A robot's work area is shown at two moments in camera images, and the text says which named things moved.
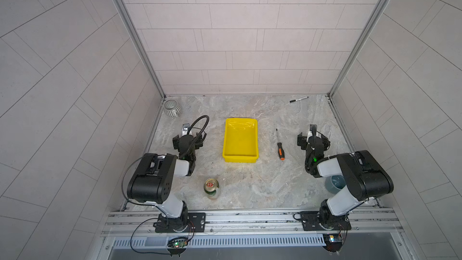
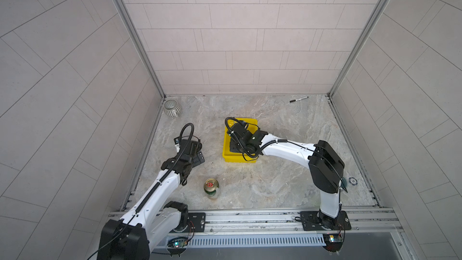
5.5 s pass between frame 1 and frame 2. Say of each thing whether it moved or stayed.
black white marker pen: stayed
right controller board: stayed
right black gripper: moved
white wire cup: stayed
